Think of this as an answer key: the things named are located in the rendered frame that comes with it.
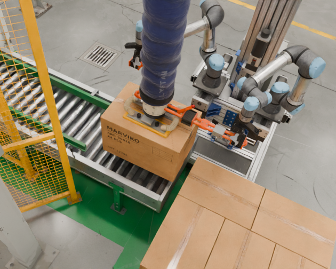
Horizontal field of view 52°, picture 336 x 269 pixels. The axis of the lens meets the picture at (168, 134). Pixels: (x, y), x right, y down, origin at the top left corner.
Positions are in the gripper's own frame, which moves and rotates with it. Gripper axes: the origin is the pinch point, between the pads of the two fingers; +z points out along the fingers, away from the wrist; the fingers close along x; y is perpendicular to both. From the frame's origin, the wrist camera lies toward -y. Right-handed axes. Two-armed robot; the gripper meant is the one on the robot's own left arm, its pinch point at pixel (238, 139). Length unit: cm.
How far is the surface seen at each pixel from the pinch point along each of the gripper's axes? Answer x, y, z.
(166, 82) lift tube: 7, 52, -27
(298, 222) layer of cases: -6, -66, 66
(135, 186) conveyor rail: 32, 54, 62
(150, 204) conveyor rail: 33, 40, 75
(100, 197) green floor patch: 29, 90, 121
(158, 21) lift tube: 12, 59, -70
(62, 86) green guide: -21, 161, 60
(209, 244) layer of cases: 43, -13, 67
